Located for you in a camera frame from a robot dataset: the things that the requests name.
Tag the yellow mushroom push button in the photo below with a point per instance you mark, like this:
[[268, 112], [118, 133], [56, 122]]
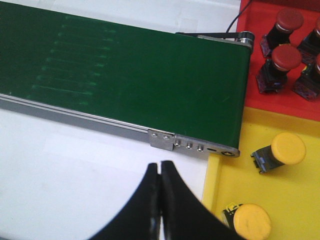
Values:
[[248, 220], [286, 148]]

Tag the green conveyor belt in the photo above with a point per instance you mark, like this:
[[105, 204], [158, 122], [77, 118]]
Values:
[[189, 86]]

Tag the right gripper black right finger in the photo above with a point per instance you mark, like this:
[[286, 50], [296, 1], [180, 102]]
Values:
[[184, 216]]

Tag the yellow plastic tray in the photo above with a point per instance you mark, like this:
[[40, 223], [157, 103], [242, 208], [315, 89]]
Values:
[[290, 194]]

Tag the aluminium conveyor side rail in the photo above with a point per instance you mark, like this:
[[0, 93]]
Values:
[[75, 118]]

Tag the steel conveyor end plate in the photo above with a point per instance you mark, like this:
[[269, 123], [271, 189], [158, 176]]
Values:
[[191, 144]]

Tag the steel conveyor support bracket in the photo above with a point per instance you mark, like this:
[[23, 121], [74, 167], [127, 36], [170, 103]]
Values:
[[161, 139]]

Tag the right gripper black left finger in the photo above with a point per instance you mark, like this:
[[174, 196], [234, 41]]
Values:
[[140, 217]]

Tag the red mushroom push button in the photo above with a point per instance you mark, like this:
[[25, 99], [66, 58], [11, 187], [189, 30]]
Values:
[[308, 84], [287, 20], [309, 47], [273, 75]]

